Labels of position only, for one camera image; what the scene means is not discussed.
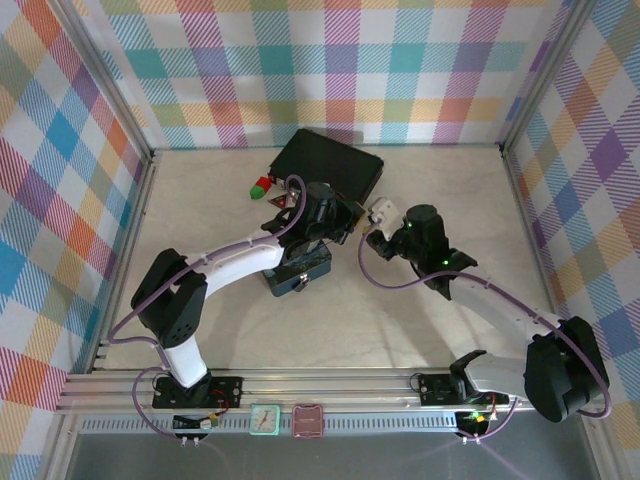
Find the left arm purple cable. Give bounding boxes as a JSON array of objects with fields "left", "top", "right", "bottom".
[{"left": 107, "top": 174, "right": 307, "bottom": 444}]

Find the aluminium frame post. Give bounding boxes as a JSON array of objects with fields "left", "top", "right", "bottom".
[
  {"left": 52, "top": 0, "right": 161, "bottom": 164},
  {"left": 498, "top": 0, "right": 601, "bottom": 154}
]

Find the aluminium mounting rail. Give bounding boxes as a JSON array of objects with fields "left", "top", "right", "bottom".
[{"left": 54, "top": 367, "right": 601, "bottom": 415}]

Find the perforated metal cable tray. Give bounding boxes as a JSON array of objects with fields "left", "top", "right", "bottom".
[{"left": 78, "top": 412, "right": 464, "bottom": 436}]

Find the power connector with wires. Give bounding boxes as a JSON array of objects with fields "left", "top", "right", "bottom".
[
  {"left": 457, "top": 409, "right": 499, "bottom": 435},
  {"left": 172, "top": 412, "right": 224, "bottom": 435}
]

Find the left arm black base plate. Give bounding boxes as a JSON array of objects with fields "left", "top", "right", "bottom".
[{"left": 152, "top": 375, "right": 245, "bottom": 410}]

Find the small pink case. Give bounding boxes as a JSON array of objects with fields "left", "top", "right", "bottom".
[{"left": 291, "top": 403, "right": 326, "bottom": 440}]

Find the red and green block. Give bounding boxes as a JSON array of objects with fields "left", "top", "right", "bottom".
[{"left": 249, "top": 175, "right": 274, "bottom": 201}]

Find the black briefcase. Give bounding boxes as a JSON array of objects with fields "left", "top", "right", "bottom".
[{"left": 268, "top": 128, "right": 385, "bottom": 217}]

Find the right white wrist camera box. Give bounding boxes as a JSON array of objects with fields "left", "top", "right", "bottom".
[{"left": 366, "top": 197, "right": 402, "bottom": 236}]

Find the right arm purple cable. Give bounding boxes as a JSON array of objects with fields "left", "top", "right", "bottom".
[{"left": 358, "top": 222, "right": 614, "bottom": 445}]

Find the blue painted tin box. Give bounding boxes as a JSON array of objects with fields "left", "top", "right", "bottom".
[{"left": 264, "top": 244, "right": 334, "bottom": 300}]

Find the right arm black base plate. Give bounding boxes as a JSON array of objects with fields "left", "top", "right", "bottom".
[{"left": 417, "top": 372, "right": 510, "bottom": 407}]

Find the small teal clock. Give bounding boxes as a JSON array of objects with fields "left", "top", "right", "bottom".
[{"left": 249, "top": 403, "right": 281, "bottom": 437}]

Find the aluminium side rail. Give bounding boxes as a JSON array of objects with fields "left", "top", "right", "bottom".
[
  {"left": 499, "top": 144, "right": 574, "bottom": 369},
  {"left": 87, "top": 149, "right": 161, "bottom": 374}
]

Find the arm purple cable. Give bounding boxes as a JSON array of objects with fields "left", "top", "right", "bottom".
[
  {"left": 358, "top": 222, "right": 614, "bottom": 445},
  {"left": 107, "top": 174, "right": 307, "bottom": 444}
]

